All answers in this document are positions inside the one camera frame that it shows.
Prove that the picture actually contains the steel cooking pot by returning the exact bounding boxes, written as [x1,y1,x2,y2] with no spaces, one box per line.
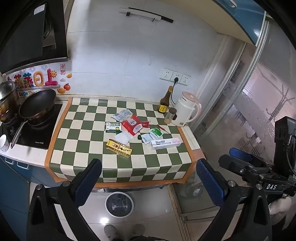
[0,80,20,123]

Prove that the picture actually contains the black frying pan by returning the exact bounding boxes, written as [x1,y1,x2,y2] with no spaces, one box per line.
[10,89,57,149]

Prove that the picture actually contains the green checkered table mat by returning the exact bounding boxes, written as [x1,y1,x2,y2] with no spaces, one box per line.
[45,97,206,184]

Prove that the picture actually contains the white blue printed packet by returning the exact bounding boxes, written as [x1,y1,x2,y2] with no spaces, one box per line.
[112,109,133,122]

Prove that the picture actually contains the blue upper cabinet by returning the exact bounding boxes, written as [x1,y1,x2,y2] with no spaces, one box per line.
[215,0,266,47]

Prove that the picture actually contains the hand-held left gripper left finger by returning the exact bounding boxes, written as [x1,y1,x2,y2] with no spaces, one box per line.
[26,158,103,241]

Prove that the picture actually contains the yellow box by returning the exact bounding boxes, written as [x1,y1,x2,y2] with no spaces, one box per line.
[106,138,134,158]

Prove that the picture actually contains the green white sachet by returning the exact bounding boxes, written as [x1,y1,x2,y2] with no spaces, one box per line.
[149,127,163,139]

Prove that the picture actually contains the blue base cabinet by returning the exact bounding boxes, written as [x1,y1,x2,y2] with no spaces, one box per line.
[0,154,58,241]

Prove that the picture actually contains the white round trash can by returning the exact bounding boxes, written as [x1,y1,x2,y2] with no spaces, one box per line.
[105,192,134,218]

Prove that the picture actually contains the brown sauce bottle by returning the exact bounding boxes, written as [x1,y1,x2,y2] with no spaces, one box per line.
[158,86,174,114]

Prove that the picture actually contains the clear plastic bag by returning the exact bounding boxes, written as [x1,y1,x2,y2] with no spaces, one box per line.
[178,176,204,200]

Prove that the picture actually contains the glass sliding door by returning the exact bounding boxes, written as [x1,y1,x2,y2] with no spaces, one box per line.
[192,21,296,163]

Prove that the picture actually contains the plain white sachet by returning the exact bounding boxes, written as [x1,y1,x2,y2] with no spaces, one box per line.
[115,132,134,144]

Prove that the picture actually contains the red plastic packet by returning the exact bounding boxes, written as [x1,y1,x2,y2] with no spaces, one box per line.
[121,115,143,135]

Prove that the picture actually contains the white black wall rack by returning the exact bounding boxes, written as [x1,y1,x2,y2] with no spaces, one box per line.
[119,7,174,23]

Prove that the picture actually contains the black range hood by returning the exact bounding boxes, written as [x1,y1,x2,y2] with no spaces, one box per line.
[0,0,71,77]

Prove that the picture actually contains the black power plug cable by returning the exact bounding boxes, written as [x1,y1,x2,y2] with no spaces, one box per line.
[171,77,180,106]

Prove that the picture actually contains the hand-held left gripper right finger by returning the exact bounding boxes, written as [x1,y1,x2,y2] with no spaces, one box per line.
[196,159,273,241]

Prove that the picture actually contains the black induction cooktop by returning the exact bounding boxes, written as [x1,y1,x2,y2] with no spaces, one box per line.
[0,103,63,150]

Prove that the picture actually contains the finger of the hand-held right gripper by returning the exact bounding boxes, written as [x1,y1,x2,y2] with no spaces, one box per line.
[218,155,262,184]
[229,148,274,167]

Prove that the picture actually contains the small glass spice jar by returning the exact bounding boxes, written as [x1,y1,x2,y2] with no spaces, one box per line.
[164,107,177,125]

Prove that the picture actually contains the white toothpaste box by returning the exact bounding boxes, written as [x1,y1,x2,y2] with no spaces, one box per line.
[150,137,182,151]

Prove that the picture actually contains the colourful wall sticker decoration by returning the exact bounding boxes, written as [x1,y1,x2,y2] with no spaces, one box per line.
[7,64,73,96]

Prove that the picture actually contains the white electric kettle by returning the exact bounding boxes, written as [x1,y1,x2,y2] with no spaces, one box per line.
[171,91,202,127]

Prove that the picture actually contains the green white medicine box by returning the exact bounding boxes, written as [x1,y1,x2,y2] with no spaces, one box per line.
[105,122,122,133]

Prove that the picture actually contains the white cup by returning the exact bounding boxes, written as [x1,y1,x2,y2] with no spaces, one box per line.
[0,134,10,152]

